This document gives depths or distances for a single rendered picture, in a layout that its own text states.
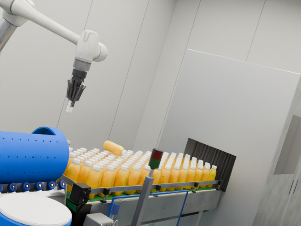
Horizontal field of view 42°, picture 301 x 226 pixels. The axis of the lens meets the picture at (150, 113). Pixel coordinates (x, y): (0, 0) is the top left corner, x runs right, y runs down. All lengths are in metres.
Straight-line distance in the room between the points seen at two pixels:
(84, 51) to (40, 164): 0.61
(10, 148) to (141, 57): 5.12
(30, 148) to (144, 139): 5.29
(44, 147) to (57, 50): 3.71
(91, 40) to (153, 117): 5.02
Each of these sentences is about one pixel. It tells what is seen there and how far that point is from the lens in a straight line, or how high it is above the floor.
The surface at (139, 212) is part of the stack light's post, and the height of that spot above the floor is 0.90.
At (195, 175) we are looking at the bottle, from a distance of 3.14.
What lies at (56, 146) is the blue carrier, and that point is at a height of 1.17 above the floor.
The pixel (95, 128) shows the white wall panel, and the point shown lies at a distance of 6.39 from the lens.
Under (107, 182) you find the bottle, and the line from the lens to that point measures 2.27.
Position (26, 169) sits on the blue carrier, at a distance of 1.90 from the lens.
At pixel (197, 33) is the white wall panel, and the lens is 6.82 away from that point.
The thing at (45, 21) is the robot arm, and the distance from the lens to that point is 2.24.
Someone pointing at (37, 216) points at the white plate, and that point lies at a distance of 1.50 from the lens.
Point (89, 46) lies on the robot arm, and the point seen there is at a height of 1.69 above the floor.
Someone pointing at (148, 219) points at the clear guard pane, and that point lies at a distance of 2.55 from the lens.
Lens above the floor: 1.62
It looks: 5 degrees down
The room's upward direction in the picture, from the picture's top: 17 degrees clockwise
